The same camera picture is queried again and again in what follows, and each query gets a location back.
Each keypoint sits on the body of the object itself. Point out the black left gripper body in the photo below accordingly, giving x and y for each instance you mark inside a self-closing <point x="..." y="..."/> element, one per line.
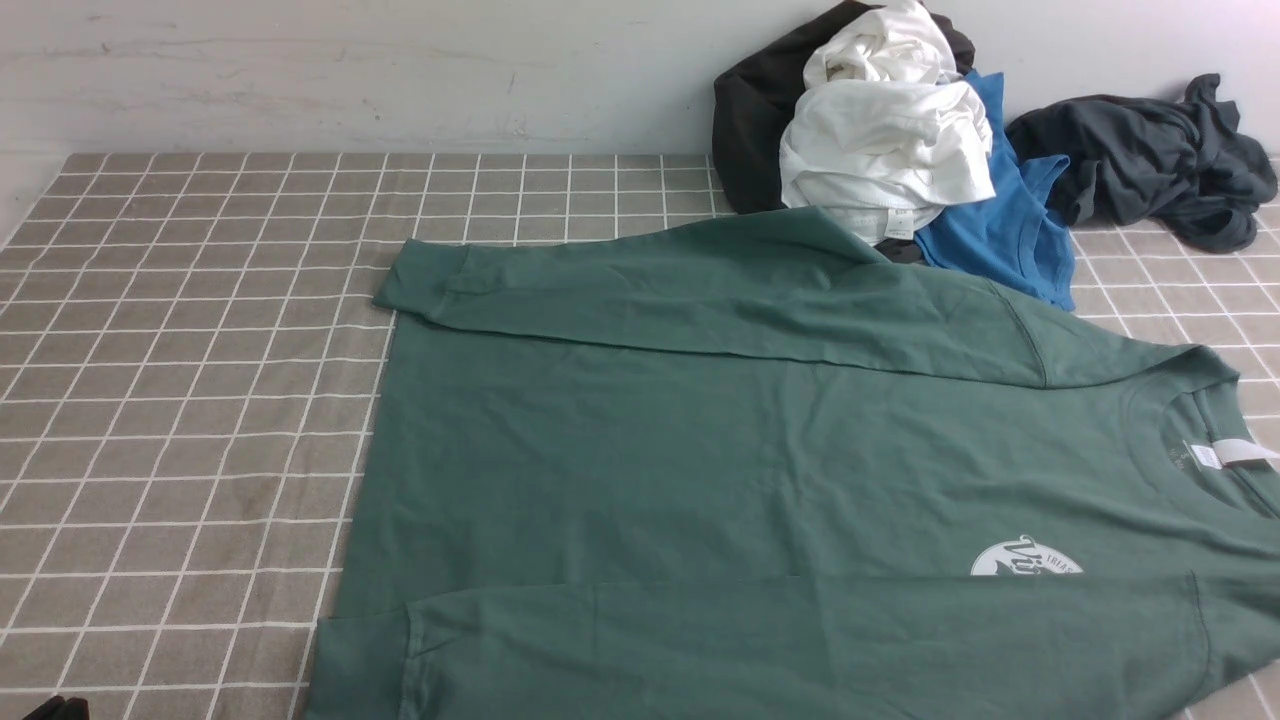
<point x="61" y="708"/>

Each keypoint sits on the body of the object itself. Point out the white crumpled shirt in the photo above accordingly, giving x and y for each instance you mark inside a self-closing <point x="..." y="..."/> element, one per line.
<point x="887" y="134"/>

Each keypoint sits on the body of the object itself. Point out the black garment under pile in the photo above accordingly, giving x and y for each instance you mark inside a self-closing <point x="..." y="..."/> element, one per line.
<point x="756" y="99"/>

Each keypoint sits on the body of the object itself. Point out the green long sleeve shirt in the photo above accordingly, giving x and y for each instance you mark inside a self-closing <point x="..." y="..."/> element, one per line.
<point x="748" y="469"/>

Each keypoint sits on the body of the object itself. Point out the dark grey crumpled shirt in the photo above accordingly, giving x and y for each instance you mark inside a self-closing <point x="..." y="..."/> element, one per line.
<point x="1183" y="163"/>

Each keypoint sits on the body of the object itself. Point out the blue t-shirt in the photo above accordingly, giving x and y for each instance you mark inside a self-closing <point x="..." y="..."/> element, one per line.
<point x="1014" y="238"/>

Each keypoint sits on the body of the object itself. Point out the grey checked tablecloth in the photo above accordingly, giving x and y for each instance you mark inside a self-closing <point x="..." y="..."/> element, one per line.
<point x="192" y="368"/>

